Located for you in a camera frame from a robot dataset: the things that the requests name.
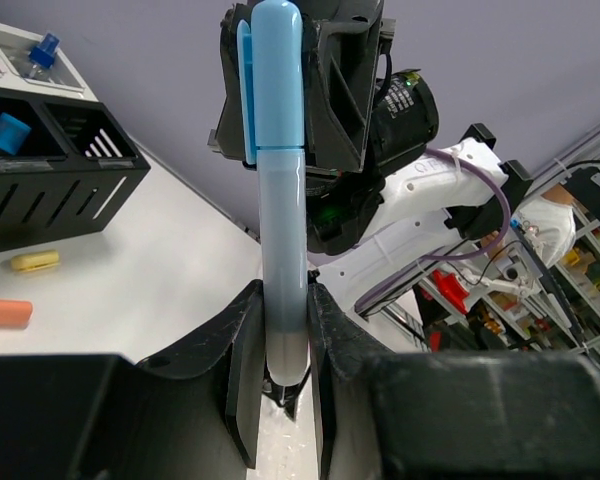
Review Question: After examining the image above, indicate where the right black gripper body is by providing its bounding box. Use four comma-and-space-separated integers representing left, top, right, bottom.
306, 69, 439, 255

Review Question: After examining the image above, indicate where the light blue marker cap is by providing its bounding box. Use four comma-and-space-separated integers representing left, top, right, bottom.
0, 113, 32, 155

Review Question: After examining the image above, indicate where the person in white shirt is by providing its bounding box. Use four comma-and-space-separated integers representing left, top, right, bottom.
412, 182, 579, 351

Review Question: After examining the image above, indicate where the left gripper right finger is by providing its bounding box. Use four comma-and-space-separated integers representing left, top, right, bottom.
308, 283, 405, 479

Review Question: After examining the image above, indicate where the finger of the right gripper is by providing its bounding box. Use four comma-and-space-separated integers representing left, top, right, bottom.
299, 1, 384, 175
207, 2, 256, 168

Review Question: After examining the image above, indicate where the clear blue cap bottle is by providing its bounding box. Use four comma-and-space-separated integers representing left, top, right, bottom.
9, 32, 60, 81

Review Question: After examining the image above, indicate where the aluminium rail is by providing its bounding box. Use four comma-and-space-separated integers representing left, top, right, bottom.
532, 122, 600, 191

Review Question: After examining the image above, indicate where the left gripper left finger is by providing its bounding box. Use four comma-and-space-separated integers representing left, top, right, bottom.
137, 280, 265, 470

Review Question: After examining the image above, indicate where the background shelf with parts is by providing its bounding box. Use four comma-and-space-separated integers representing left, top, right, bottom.
413, 194, 600, 368

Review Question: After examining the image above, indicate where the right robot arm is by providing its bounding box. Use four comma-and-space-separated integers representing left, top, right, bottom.
210, 1, 531, 330

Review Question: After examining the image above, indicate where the black and white organizer box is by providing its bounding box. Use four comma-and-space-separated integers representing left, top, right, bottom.
0, 23, 150, 252

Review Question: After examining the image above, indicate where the yellow marker cap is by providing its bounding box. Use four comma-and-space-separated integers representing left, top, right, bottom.
10, 250, 60, 273

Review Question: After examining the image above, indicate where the light blue marker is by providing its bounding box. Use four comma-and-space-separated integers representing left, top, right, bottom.
237, 1, 308, 386

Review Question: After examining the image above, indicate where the dark orange marker cap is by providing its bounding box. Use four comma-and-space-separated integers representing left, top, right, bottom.
0, 299, 33, 329

